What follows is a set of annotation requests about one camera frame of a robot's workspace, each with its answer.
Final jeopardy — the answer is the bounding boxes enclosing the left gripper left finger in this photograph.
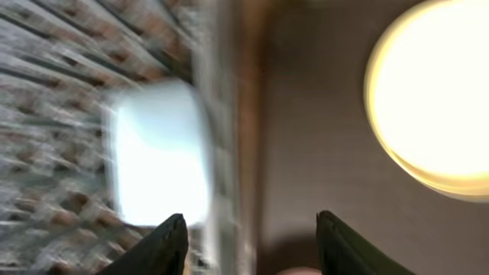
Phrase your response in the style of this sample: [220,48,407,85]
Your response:
[96,214,189,275]

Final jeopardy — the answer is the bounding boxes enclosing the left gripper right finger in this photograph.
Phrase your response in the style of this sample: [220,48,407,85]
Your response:
[316,210,413,275]

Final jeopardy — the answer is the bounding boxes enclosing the white plastic cup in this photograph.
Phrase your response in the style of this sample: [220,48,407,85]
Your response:
[103,79,214,227]

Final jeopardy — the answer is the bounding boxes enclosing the pink round bowl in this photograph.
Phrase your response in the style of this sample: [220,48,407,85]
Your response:
[275,267,322,275]

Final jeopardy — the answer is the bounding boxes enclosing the dark brown serving tray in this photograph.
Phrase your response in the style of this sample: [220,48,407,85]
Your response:
[238,1,488,274]

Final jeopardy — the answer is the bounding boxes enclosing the yellow round plate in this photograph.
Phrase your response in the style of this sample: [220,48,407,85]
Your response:
[364,0,488,203]

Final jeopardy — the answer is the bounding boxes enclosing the grey plastic dish rack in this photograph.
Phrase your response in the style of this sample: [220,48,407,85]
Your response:
[1,0,253,274]

